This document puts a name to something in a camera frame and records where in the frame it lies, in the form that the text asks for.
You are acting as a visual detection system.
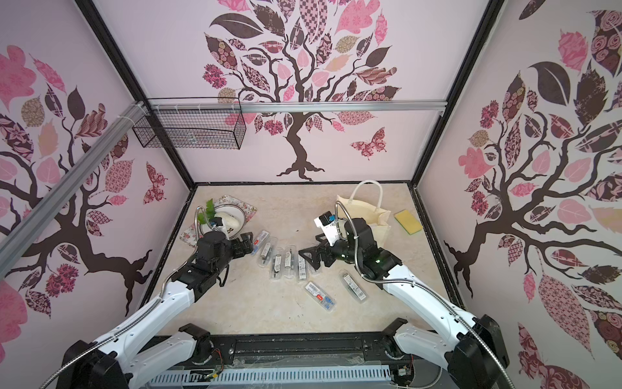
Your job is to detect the compass case with red label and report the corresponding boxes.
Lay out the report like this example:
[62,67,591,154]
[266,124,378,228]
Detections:
[252,230,270,255]

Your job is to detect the cream canvas tote bag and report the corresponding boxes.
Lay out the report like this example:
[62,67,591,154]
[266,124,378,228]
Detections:
[336,180,391,248]

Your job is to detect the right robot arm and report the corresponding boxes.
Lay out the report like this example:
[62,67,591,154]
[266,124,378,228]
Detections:
[299,212,513,388]

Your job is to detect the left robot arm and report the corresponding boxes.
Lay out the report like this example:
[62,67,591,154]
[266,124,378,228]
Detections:
[42,231,254,388]

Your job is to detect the compass case red blue front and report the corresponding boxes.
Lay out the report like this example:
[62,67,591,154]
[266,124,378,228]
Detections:
[305,281,336,312]

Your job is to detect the white toy radish with leaves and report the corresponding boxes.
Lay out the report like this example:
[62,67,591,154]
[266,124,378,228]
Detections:
[194,199,246,236]

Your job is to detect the floral rectangular tray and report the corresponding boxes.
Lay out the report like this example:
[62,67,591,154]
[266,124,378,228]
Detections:
[178,194,257,247]

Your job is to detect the yellow green sponge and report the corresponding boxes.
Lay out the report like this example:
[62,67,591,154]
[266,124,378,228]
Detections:
[395,210,423,235]

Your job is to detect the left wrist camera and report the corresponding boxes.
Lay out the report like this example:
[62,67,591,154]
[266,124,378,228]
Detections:
[208,217,224,230]

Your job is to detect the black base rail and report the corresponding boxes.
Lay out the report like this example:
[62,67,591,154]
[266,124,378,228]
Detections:
[159,324,426,385]

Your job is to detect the white slotted cable duct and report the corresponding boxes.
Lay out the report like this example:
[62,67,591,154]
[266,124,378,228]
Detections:
[144,365,392,388]

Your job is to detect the black wire basket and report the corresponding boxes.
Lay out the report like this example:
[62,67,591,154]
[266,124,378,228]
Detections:
[132,97,247,150]

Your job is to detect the aluminium rail back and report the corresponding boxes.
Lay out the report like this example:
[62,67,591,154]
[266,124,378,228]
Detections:
[150,99,447,113]

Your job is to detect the aluminium rail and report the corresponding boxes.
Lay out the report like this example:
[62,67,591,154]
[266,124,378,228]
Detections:
[1,101,147,278]
[150,99,447,113]

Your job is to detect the aluminium rail left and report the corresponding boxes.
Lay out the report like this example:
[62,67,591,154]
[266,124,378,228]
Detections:
[1,101,147,278]

